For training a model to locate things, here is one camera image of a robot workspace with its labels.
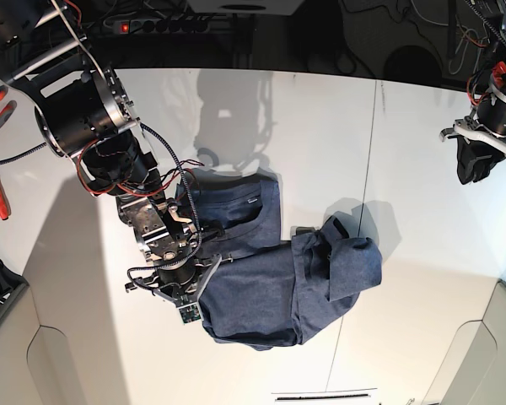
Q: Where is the grey white cable bundle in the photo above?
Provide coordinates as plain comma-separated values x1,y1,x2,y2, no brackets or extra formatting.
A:
341,0,490,77

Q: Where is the grey side panel right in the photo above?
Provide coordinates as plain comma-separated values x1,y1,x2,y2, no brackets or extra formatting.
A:
422,281,506,404

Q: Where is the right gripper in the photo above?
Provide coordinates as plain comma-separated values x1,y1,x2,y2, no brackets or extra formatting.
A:
125,254,223,324

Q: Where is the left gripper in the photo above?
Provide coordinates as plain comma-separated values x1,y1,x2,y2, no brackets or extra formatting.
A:
439,119,506,184

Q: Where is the grey bin left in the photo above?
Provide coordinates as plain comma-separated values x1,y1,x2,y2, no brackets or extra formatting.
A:
0,252,30,347

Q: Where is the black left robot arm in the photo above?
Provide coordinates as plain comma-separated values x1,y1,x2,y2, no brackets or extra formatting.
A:
439,1,506,185

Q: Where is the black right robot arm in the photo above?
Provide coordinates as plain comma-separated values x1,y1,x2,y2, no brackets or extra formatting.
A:
0,1,222,323

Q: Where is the blue grey t-shirt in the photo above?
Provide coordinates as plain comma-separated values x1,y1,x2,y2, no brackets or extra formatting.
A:
176,175,382,351

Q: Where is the black power strip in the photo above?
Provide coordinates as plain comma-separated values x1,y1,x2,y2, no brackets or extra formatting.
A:
110,19,210,35

